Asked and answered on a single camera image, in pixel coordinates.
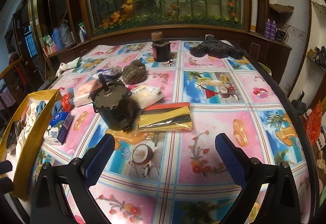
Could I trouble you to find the blue white plastic bag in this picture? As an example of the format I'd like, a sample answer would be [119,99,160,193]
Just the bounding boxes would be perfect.
[92,66,122,81]

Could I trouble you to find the purple spray cans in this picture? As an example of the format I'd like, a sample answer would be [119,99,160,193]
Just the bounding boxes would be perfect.
[264,19,277,40]

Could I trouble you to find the blue Vinda tissue pack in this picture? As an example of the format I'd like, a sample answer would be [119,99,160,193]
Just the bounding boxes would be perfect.
[43,111,73,145]

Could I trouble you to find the white rubber glove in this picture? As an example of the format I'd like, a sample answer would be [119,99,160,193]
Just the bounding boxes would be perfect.
[56,57,82,78]

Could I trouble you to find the pink tissue pack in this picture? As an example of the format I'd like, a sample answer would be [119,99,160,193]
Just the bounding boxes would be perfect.
[73,80,98,107]

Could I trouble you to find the dark jar with cork lid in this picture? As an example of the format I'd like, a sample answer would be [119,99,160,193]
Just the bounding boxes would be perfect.
[151,32,171,62]

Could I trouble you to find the black electric motor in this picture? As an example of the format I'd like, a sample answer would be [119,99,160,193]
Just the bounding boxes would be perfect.
[90,74,135,132]

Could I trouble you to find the blue cloth with red bag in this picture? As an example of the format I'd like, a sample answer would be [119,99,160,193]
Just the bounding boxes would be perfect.
[51,88,75,115]

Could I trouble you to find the floral patterned tablecloth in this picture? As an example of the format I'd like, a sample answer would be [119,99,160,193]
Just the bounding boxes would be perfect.
[28,40,313,224]

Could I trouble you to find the white tissue pack with label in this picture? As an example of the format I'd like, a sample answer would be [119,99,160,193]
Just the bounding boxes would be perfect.
[130,85,163,109]

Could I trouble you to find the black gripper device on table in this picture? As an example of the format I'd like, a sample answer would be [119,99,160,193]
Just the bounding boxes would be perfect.
[189,34,244,60]

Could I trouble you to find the orange plastic bag at right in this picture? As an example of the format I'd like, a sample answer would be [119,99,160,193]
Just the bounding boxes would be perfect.
[305,101,323,146]

